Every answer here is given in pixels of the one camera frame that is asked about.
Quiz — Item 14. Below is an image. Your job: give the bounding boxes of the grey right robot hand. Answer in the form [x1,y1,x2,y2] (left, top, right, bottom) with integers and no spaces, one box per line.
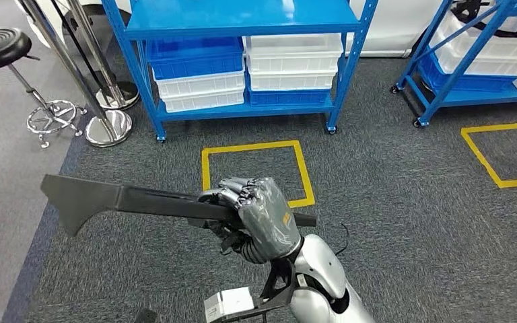
[191,176,304,265]

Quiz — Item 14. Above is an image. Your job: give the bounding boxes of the black plastic plate bracket part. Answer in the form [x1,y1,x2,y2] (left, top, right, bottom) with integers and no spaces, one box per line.
[40,174,318,238]

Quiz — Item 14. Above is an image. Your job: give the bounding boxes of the blue metal shelf rack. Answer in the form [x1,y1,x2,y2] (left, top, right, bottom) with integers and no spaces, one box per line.
[101,0,379,143]

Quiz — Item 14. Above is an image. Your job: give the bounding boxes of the blue wheeled shelf rack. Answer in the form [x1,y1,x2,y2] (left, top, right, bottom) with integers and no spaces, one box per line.
[390,0,517,130]

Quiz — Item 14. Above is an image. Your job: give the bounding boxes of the white car with red stripe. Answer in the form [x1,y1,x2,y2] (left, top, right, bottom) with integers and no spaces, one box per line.
[15,0,456,59]

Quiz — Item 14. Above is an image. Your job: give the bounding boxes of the black plastic parts pile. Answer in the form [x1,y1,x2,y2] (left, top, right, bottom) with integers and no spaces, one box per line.
[452,0,517,39]

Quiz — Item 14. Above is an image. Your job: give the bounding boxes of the black stool with chrome base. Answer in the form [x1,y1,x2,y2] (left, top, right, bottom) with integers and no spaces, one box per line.
[0,27,88,150]

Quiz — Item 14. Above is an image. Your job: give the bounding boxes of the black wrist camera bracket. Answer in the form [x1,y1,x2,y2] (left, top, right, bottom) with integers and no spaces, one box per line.
[222,258,298,323]

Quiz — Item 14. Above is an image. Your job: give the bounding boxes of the thin black wire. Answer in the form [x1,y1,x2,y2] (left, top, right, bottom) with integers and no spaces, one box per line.
[334,223,351,257]

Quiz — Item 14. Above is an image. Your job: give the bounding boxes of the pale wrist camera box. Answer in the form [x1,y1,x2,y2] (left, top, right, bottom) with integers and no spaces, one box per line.
[203,286,256,323]

